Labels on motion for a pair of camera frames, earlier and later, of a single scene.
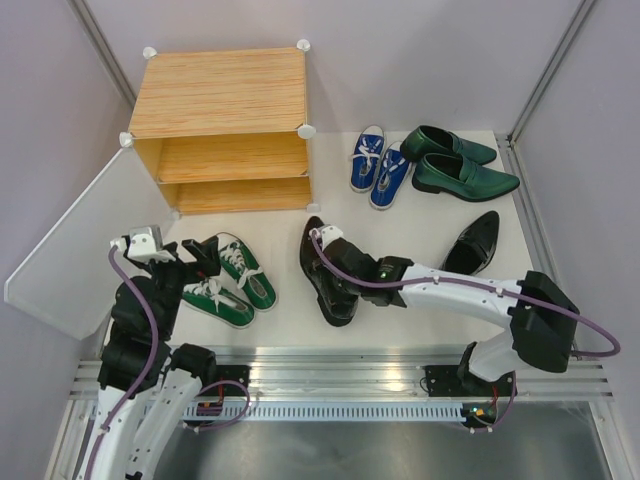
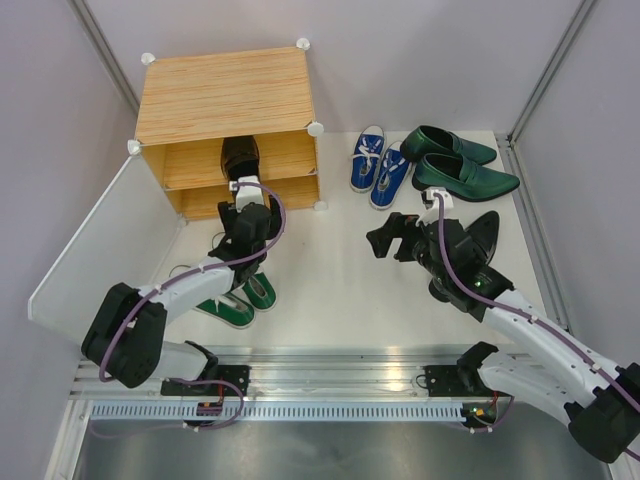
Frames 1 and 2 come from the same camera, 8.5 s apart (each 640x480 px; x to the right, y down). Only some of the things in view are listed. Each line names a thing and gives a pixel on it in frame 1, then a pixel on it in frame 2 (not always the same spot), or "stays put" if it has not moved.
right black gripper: x=333 y=295 → x=396 y=225
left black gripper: x=207 y=255 → x=228 y=214
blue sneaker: x=366 y=157 stays put
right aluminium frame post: x=574 y=25 stays put
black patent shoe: x=337 y=297 → x=239 y=156
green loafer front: x=460 y=179 stays put
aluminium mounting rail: x=370 y=374 stays put
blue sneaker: x=392 y=173 stays put
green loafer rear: x=427 y=139 stays put
